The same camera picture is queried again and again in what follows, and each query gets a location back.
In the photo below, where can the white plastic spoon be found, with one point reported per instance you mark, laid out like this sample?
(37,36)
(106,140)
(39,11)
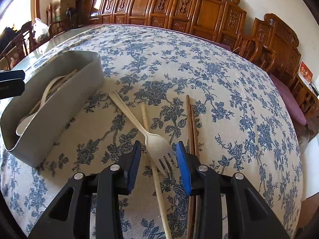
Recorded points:
(25,125)

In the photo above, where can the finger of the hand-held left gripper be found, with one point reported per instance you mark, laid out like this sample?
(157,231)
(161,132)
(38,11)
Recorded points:
(11,88)
(12,75)

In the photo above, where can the long purple seat cushion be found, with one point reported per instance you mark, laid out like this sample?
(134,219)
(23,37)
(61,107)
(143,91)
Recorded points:
(225,46)

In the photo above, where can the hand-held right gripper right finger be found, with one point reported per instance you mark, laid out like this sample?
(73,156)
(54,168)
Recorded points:
(183,166)

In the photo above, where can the dark wooden dining chair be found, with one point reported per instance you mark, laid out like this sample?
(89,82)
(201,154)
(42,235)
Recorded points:
(15,52)

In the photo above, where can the red card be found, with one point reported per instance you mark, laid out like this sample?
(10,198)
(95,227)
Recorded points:
(305,73)

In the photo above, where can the large brown cardboard box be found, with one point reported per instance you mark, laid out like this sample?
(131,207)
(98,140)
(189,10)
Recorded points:
(69,5)

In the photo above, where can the carved wooden sofa bench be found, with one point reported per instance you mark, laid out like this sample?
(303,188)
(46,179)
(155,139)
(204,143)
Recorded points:
(209,12)

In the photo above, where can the carved wooden armchair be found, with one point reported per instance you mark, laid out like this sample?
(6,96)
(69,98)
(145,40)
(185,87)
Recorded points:
(281,39)

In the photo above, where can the white plastic bag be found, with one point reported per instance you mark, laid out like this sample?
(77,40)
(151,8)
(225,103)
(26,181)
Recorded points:
(41,31)

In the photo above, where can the cream plastic fork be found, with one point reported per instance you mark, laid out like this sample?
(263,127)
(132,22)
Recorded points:
(154,142)

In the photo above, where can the square purple seat cushion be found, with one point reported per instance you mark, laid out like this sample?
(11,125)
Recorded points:
(286,97)

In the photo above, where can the grey metal tray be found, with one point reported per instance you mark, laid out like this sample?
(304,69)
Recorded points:
(62,104)

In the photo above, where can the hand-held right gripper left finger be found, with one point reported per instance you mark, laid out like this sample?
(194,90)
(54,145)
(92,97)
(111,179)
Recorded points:
(133,165)

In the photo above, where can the cream chopstick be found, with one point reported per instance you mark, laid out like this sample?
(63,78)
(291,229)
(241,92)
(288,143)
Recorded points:
(145,120)
(68,76)

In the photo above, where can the brown wooden chopstick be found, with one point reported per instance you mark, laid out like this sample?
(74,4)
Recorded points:
(194,129)
(188,119)

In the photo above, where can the blue floral tablecloth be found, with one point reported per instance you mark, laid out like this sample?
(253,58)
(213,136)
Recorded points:
(199,79)

